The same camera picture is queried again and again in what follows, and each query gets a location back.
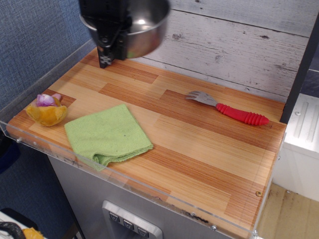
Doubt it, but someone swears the green cloth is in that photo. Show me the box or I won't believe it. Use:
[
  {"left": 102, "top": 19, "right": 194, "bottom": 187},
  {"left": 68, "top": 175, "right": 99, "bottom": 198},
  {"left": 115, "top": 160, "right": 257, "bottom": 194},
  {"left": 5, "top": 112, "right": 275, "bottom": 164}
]
[{"left": 64, "top": 104, "right": 154, "bottom": 171}]

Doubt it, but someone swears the black cable at bottom left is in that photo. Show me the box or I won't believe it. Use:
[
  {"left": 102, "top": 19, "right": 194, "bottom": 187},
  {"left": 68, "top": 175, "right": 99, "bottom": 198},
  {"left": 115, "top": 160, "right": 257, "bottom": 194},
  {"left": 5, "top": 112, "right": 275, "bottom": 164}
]
[{"left": 0, "top": 222, "right": 23, "bottom": 239}]

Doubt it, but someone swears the fork with red handle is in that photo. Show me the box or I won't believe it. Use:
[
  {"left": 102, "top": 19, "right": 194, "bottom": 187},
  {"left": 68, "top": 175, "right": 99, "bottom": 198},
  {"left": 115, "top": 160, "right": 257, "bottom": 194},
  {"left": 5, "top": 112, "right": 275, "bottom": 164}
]
[{"left": 186, "top": 91, "right": 270, "bottom": 126}]

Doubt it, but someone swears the silver dispenser button panel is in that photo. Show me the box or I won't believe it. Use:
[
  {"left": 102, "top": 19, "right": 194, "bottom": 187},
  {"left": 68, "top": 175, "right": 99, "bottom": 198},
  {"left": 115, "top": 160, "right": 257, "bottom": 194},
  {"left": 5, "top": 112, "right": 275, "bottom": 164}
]
[{"left": 102, "top": 200, "right": 163, "bottom": 239}]

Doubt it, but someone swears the stainless steel pot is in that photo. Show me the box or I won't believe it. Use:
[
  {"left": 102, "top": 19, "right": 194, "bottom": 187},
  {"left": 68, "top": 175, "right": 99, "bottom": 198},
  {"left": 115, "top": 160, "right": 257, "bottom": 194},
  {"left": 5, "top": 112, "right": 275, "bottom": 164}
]
[{"left": 79, "top": 0, "right": 171, "bottom": 59}]

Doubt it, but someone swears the orange plush toy with flower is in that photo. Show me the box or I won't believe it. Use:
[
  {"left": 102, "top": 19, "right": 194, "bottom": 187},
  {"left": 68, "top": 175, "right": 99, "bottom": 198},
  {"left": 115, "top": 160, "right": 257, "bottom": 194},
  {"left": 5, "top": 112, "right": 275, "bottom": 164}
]
[{"left": 26, "top": 93, "right": 67, "bottom": 126}]

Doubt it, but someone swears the clear acrylic table guard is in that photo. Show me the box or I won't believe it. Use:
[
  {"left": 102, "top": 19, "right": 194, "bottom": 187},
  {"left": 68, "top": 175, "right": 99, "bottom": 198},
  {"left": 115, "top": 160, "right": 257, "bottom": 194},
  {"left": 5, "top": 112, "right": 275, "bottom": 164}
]
[{"left": 0, "top": 50, "right": 286, "bottom": 239}]

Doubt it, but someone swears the dark grey right post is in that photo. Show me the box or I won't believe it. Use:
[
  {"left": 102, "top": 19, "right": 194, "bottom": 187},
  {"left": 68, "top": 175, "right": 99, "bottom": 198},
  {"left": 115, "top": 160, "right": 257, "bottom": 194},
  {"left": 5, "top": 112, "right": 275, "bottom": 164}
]
[{"left": 280, "top": 15, "right": 319, "bottom": 123}]

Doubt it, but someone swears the white grey appliance at right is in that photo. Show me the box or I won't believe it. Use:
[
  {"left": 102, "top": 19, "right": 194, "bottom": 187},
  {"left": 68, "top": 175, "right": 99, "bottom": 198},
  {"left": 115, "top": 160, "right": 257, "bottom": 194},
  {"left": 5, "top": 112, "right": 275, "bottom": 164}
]
[{"left": 273, "top": 94, "right": 319, "bottom": 201}]

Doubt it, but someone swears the orange plush at bottom left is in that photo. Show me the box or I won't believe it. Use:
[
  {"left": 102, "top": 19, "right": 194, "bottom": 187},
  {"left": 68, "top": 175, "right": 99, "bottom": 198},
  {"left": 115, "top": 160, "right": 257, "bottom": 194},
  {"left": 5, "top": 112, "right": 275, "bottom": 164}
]
[{"left": 22, "top": 228, "right": 44, "bottom": 239}]

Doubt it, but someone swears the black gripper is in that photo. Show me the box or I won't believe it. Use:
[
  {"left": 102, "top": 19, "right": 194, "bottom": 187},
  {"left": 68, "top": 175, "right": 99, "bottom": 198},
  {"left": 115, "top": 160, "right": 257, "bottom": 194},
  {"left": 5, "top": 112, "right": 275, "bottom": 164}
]
[{"left": 79, "top": 0, "right": 132, "bottom": 69}]

